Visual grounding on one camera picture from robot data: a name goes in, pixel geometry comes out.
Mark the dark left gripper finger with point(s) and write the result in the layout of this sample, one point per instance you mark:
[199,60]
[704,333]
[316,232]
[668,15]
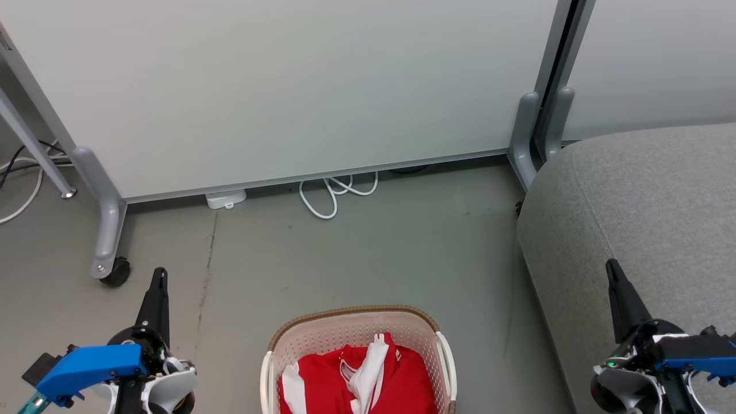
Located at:
[157,305]

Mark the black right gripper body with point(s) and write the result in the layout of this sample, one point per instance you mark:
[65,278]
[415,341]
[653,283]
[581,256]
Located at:
[632,352]

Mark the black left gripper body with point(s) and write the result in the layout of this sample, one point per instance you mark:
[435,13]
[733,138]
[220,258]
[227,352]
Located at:
[154,345]

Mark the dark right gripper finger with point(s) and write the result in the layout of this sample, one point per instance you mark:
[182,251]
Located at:
[624,305]

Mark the red and white garment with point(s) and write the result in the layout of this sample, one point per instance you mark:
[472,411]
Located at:
[322,379]

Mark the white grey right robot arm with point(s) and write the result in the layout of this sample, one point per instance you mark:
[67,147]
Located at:
[621,392]

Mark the grey fabric sofa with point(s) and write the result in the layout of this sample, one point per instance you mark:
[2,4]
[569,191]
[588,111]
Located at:
[661,201]

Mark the black caster wheel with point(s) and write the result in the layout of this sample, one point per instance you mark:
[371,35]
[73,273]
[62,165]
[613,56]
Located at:
[119,273]

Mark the long grey partition foot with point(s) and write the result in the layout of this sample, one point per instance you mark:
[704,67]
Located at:
[109,230]

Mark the white power box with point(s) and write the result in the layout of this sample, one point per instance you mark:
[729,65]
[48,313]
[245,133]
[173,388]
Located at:
[226,199]

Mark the cream plastic laundry basket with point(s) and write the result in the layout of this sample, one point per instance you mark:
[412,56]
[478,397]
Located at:
[345,332]

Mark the grey metal table leg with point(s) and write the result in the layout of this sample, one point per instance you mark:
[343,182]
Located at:
[34,144]

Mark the narrow white partition panel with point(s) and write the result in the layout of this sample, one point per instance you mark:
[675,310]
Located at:
[661,57]

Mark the wide white partition panel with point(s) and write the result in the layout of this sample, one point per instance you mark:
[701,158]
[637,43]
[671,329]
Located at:
[287,86]

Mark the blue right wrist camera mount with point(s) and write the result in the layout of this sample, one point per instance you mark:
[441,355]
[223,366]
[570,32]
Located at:
[690,364]

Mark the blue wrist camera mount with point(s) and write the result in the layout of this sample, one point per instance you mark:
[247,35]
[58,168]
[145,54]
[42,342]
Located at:
[690,364]
[86,365]

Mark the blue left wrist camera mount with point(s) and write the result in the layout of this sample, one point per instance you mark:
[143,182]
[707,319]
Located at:
[86,365]

